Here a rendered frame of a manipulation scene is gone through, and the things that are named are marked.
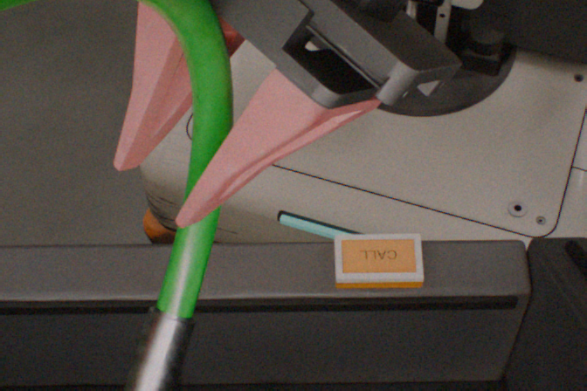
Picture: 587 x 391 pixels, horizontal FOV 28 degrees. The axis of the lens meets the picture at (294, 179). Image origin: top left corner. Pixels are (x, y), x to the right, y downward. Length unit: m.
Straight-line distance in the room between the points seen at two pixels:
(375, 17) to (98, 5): 1.77
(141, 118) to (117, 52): 1.65
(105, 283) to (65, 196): 1.19
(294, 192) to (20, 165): 0.57
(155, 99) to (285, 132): 0.05
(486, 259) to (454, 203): 0.82
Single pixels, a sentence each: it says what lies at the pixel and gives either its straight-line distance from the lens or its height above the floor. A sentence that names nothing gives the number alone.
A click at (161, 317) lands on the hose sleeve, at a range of 0.43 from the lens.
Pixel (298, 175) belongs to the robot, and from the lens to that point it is 1.52.
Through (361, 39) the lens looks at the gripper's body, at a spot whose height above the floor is 1.29.
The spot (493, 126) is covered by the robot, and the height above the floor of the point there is 0.28.
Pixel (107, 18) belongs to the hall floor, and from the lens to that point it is 2.10.
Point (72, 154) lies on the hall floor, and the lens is 1.92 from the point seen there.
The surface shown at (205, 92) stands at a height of 1.25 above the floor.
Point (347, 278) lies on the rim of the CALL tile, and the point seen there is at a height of 0.96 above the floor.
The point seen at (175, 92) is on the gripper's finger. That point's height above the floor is 1.22.
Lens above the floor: 1.54
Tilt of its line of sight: 56 degrees down
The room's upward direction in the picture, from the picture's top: 1 degrees counter-clockwise
